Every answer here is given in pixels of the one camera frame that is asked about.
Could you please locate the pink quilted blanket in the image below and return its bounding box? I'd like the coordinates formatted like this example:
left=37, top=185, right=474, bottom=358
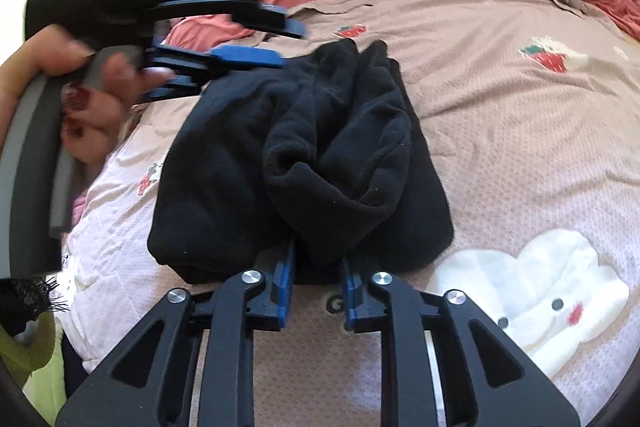
left=70, top=194, right=88, bottom=228

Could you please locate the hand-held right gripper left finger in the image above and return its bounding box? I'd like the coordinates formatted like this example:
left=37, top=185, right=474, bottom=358
left=54, top=241, right=297, bottom=427

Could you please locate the beige strawberry print blanket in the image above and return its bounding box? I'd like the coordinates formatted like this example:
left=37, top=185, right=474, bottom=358
left=50, top=0, right=640, bottom=427

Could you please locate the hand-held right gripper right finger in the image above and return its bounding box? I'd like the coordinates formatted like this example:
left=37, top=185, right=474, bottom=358
left=341, top=256, right=577, bottom=427

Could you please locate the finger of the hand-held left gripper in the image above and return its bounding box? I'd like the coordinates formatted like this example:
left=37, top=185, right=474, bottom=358
left=150, top=0, right=307, bottom=40
left=135, top=46, right=287, bottom=104

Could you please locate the black shirt with orange patches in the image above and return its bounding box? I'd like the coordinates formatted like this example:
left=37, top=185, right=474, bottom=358
left=146, top=38, right=455, bottom=286

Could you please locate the black fringed cloth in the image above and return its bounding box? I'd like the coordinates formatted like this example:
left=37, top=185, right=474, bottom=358
left=0, top=274, right=68, bottom=333

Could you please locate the person's left hand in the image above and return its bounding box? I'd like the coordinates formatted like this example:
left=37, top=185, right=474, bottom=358
left=0, top=23, right=173, bottom=168

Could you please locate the yellow-green cloth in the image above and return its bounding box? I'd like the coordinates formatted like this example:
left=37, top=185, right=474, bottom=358
left=0, top=322, right=68, bottom=418

